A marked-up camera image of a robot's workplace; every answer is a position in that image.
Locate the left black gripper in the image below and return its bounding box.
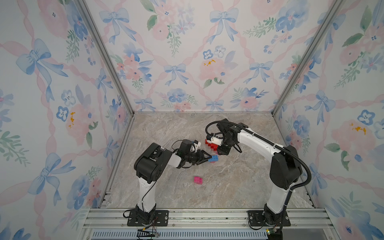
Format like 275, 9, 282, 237
184, 150, 211, 166

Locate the blue 2x4 lego brick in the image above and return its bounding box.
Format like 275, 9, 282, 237
209, 155, 219, 163

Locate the red 2x4 lego brick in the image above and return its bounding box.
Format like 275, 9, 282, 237
210, 145, 218, 151

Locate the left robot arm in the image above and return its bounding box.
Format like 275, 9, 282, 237
133, 139, 213, 226

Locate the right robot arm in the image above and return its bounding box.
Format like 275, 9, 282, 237
207, 119, 303, 226

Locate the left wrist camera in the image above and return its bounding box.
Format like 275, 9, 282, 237
192, 140, 201, 153

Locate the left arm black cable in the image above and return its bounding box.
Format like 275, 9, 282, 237
171, 139, 193, 154

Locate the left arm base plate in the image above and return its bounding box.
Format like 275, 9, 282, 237
123, 209, 169, 227

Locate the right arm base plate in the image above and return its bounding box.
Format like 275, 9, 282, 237
247, 210, 291, 227

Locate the aluminium front rail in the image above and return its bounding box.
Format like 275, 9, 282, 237
78, 209, 340, 240

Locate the left corner aluminium post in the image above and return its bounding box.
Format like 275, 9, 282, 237
74, 0, 134, 117

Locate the corner aluminium post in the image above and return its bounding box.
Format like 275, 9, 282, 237
74, 0, 134, 117
271, 0, 345, 117

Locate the right corner aluminium post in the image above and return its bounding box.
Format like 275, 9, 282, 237
271, 0, 345, 117

